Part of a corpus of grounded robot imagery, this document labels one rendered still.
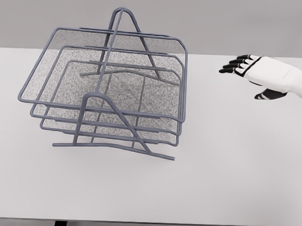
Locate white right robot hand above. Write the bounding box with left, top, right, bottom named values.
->
left=218, top=53, right=302, bottom=102

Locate grey wire rack frame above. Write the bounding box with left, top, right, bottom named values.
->
left=52, top=4, right=181, bottom=161

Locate grey mesh wire tray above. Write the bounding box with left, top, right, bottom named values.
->
left=29, top=44, right=186, bottom=136
left=39, top=58, right=181, bottom=147
left=16, top=25, right=189, bottom=123

